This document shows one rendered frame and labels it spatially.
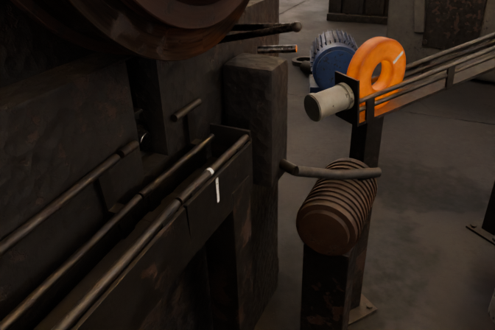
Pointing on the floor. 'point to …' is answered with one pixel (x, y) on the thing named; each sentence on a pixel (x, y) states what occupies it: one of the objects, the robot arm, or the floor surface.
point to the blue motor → (330, 58)
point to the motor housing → (331, 245)
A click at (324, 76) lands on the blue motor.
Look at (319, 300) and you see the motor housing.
